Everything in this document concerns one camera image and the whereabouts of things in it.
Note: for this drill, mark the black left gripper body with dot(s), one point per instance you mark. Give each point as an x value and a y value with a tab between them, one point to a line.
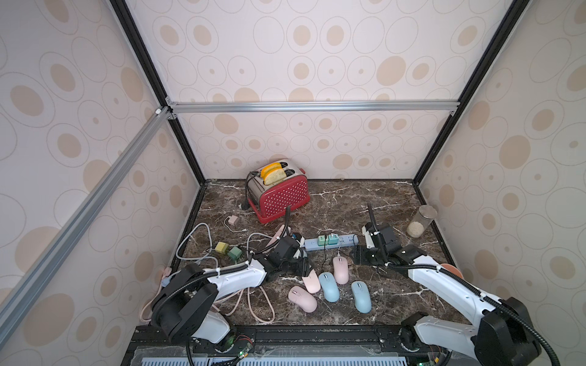
294	266

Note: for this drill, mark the light blue power strip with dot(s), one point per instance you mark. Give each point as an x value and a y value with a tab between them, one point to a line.
344	241

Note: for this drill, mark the pink mouse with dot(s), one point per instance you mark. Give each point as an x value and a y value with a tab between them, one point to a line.
303	299
341	270
312	282

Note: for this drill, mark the green charger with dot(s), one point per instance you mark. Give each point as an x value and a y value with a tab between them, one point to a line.
322	240
235	253

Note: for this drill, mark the yellow charger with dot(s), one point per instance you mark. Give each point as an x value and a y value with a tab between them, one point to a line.
222	248

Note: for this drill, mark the pink power strip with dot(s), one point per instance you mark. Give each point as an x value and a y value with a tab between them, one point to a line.
280	233

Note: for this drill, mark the teal charger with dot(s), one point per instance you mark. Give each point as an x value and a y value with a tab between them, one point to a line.
333	239

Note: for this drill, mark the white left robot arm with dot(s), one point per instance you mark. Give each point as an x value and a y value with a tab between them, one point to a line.
183	309

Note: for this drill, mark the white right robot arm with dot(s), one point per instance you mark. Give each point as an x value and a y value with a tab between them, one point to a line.
498	332

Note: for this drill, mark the blue mouse far right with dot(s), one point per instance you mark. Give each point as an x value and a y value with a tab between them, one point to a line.
361	295

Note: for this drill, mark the blue mouse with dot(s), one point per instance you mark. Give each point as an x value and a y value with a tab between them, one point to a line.
361	295
329	287

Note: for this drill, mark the blue mouse middle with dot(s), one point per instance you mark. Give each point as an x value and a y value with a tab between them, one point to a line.
329	287

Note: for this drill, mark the glass jar with powder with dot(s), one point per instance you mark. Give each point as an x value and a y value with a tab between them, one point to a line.
422	219

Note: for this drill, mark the red polka dot toaster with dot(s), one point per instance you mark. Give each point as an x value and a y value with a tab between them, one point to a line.
269	202

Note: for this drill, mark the orange ceramic mug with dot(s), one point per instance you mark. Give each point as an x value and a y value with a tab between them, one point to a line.
452	269

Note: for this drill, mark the yellow toast slice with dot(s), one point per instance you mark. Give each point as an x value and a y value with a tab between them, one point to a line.
273	173

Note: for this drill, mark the black front rail base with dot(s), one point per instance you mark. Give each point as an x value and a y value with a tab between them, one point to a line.
291	345

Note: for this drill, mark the silver back frame bar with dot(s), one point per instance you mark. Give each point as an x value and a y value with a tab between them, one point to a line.
327	106

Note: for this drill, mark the black right frame post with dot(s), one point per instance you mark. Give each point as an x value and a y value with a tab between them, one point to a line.
496	44

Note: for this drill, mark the black corner frame post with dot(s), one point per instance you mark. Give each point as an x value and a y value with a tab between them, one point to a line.
132	33

